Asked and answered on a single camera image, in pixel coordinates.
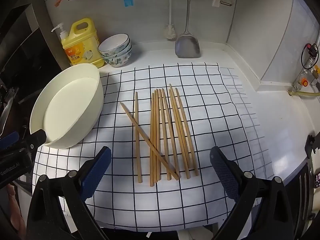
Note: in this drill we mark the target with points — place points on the floral ceramic bowl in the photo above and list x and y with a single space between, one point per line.
117 62
113 42
128 51

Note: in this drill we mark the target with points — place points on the metal spatula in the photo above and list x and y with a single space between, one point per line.
187 46

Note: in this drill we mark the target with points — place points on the black bracket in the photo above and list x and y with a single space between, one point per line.
310 145

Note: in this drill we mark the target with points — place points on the person's left hand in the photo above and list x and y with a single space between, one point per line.
16 205

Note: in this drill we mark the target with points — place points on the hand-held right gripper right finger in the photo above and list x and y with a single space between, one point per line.
225 175

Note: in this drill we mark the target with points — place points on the dark appliance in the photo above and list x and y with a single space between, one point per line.
310 192

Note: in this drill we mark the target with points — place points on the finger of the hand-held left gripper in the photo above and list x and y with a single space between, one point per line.
10 140
36 140

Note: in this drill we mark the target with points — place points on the yellow dish soap bottle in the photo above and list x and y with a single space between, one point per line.
82 47

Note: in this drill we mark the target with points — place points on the bunch of wooden chopsticks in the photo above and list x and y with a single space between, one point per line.
155 130

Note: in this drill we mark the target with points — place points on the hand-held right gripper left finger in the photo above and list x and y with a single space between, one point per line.
96 172

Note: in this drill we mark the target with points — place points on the white checked cloth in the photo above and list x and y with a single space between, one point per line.
215 112

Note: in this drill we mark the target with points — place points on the gas valve assembly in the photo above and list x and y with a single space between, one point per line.
304 82

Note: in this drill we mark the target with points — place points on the large white round basin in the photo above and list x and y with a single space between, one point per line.
72 105

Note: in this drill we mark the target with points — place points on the white dish brush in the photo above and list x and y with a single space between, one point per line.
170 32

